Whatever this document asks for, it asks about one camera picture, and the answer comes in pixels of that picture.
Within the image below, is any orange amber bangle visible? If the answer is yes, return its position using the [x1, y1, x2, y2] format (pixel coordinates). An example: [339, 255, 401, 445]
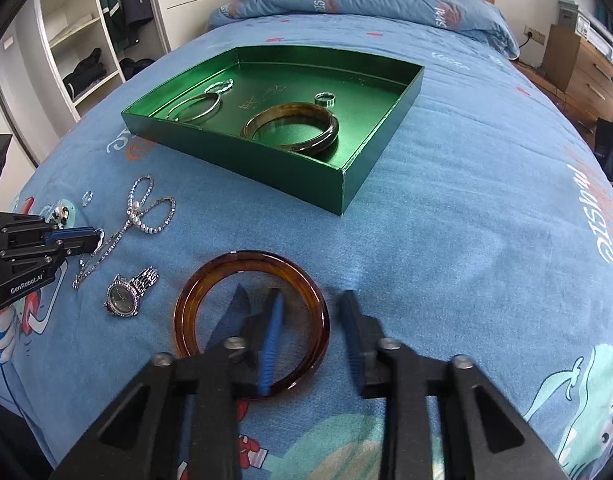
[174, 249, 331, 401]

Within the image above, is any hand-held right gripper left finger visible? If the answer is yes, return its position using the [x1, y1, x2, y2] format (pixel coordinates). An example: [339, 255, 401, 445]
[49, 287, 287, 480]

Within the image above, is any black tote bag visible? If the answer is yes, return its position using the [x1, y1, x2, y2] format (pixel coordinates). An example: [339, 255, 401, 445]
[593, 117, 613, 181]

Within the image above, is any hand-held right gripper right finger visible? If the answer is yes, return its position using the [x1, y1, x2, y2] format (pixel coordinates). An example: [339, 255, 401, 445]
[339, 290, 559, 480]

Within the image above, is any folded blue duvet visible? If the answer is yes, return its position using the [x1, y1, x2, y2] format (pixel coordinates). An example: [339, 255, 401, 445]
[206, 0, 522, 58]

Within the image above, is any silver wristwatch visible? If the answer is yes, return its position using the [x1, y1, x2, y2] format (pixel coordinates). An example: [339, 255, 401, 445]
[104, 266, 160, 319]

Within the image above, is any rhinestone pearl necklace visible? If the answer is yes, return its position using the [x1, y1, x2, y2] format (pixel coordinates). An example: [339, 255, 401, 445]
[72, 174, 177, 290]

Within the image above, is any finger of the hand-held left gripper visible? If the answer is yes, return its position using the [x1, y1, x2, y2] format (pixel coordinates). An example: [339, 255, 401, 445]
[45, 226, 100, 243]
[46, 236, 106, 263]

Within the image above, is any white wardrobe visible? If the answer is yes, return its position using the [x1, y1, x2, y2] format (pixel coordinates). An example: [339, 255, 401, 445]
[36, 0, 237, 121]

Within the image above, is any white printer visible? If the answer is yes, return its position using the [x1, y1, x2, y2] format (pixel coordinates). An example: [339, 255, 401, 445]
[556, 0, 613, 61]

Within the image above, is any wooden drawer chest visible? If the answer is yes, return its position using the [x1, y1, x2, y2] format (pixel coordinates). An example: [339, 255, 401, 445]
[541, 24, 613, 121]

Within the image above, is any black clothes pile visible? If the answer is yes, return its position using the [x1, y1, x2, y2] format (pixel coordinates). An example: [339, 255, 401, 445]
[61, 47, 107, 101]

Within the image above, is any thin silver bangle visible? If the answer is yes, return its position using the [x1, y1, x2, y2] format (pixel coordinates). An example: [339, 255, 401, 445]
[166, 92, 222, 123]

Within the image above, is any green tray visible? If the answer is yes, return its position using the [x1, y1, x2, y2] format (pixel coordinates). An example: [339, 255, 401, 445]
[121, 45, 425, 216]

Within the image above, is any black bag in wardrobe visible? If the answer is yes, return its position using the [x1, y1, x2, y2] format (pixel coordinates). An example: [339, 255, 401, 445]
[119, 57, 157, 81]

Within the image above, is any hanging dark jacket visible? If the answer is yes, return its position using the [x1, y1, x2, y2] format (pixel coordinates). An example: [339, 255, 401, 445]
[109, 0, 160, 41]

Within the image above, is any dark amber bangle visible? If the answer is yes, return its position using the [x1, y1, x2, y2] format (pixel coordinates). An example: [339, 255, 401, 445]
[241, 101, 340, 155]

